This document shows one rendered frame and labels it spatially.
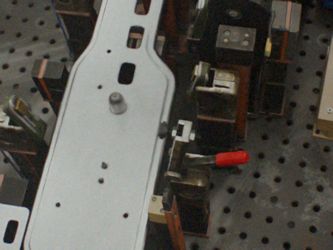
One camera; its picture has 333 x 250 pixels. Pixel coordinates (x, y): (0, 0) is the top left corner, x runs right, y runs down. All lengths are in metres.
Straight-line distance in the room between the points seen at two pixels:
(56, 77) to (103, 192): 0.28
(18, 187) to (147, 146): 0.26
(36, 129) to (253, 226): 0.54
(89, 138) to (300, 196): 0.53
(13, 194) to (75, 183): 0.13
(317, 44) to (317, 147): 0.29
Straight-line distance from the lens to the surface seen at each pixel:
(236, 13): 1.18
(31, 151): 1.34
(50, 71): 1.34
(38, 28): 1.77
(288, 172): 1.52
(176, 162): 1.07
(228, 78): 1.20
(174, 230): 1.11
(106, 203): 1.19
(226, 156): 1.06
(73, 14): 1.49
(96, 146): 1.24
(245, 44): 1.18
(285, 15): 1.27
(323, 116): 1.47
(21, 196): 1.26
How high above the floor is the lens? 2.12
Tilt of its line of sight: 65 degrees down
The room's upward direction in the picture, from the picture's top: 10 degrees counter-clockwise
